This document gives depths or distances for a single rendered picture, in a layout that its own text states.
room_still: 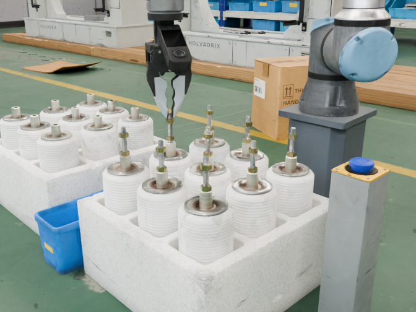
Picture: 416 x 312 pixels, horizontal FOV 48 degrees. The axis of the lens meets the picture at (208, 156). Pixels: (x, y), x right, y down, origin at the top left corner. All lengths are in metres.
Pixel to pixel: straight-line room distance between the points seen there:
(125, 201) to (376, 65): 0.59
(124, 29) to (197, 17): 0.81
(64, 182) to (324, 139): 0.63
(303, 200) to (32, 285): 0.60
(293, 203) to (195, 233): 0.25
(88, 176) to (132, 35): 3.14
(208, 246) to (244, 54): 2.48
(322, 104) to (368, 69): 0.18
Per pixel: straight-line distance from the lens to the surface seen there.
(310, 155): 1.21
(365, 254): 0.85
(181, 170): 1.00
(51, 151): 1.18
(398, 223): 1.37
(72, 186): 1.18
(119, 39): 4.18
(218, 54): 3.32
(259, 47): 3.10
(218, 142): 1.10
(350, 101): 1.20
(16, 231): 1.33
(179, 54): 0.90
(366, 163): 0.80
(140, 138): 1.30
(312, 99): 1.19
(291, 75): 1.90
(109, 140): 1.23
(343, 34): 1.05
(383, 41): 1.04
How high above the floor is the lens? 0.60
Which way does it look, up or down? 20 degrees down
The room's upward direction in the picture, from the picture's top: straight up
